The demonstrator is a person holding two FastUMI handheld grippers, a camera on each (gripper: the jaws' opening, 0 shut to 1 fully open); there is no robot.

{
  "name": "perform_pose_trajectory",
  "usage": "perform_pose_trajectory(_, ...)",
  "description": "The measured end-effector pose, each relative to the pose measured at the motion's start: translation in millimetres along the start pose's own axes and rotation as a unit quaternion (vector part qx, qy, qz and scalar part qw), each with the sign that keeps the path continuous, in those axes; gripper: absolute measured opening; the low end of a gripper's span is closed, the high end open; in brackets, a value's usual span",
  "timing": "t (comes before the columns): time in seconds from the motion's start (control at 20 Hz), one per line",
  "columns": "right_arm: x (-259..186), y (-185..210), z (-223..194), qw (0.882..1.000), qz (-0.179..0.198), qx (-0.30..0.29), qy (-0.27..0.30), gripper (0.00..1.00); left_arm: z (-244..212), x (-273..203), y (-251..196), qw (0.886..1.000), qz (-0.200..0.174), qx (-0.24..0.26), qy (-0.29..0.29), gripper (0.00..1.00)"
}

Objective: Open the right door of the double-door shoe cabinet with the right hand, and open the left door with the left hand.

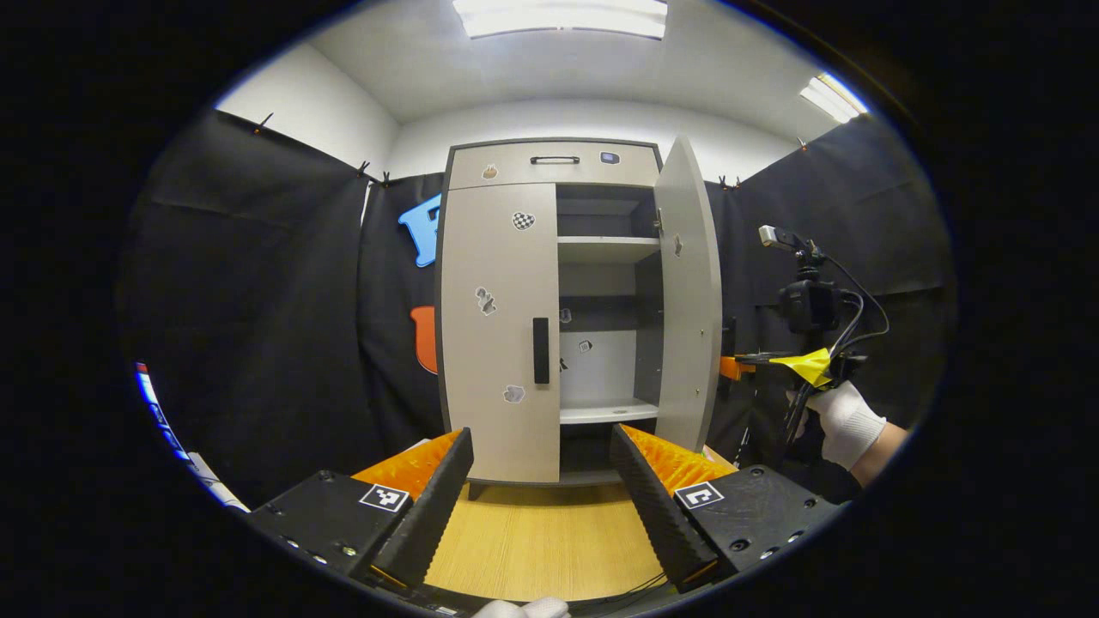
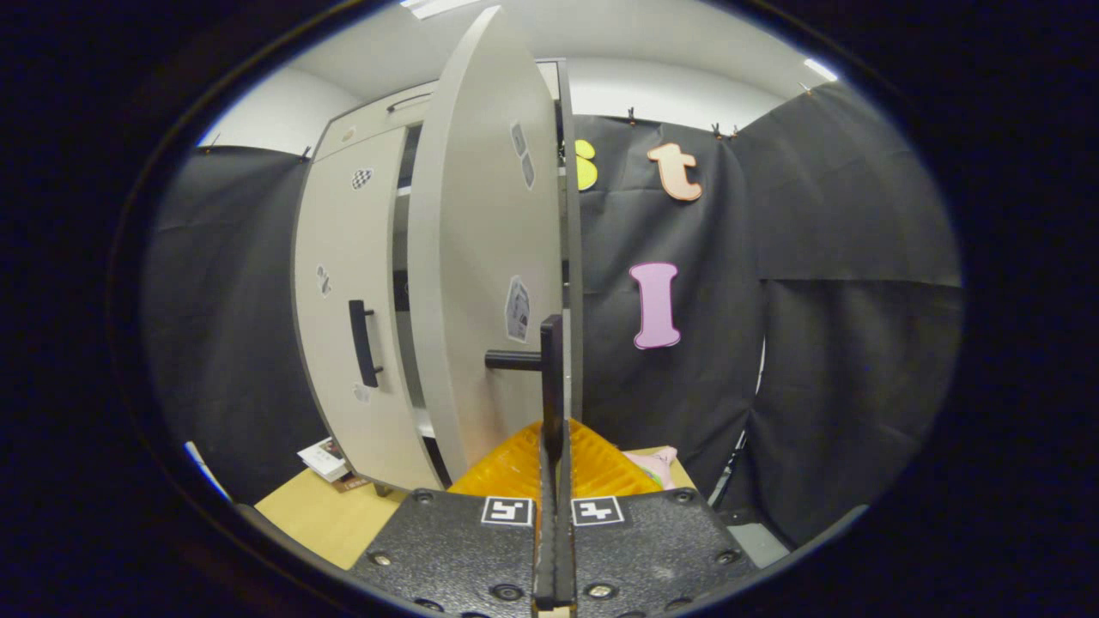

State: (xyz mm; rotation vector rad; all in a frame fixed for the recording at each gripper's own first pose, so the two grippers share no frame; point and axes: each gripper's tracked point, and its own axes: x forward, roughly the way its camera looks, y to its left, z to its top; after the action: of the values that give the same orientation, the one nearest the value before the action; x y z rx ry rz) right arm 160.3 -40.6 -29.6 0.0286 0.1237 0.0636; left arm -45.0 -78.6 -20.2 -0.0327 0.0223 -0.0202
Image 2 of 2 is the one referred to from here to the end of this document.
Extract green and pink plush toy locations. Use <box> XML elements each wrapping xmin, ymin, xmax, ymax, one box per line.
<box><xmin>625</xmin><ymin>446</ymin><xmax>679</xmax><ymax>490</ymax></box>

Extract black backdrop cloth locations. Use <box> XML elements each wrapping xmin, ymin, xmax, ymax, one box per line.
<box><xmin>142</xmin><ymin>82</ymin><xmax>964</xmax><ymax>550</ymax></box>

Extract grey double-door shoe cabinet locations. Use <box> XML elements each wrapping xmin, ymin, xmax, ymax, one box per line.
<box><xmin>290</xmin><ymin>58</ymin><xmax>585</xmax><ymax>499</ymax></box>

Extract grey cabinet drawer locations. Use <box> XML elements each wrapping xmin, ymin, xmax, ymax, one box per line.
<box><xmin>313</xmin><ymin>80</ymin><xmax>439</xmax><ymax>161</ymax></box>

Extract large ceiling light panel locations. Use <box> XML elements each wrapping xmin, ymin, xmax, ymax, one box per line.
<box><xmin>399</xmin><ymin>0</ymin><xmax>482</xmax><ymax>20</ymax></box>

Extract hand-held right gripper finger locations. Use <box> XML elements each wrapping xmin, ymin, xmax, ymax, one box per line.
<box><xmin>556</xmin><ymin>419</ymin><xmax>761</xmax><ymax>618</ymax></box>
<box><xmin>348</xmin><ymin>419</ymin><xmax>557</xmax><ymax>618</ymax></box>

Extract white printed booklet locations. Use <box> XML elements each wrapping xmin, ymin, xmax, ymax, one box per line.
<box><xmin>297</xmin><ymin>438</ymin><xmax>372</xmax><ymax>493</ymax></box>

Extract grey cabinet door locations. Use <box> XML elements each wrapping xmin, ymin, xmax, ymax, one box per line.
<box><xmin>292</xmin><ymin>127</ymin><xmax>443</xmax><ymax>492</ymax></box>
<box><xmin>408</xmin><ymin>4</ymin><xmax>568</xmax><ymax>482</ymax></box>

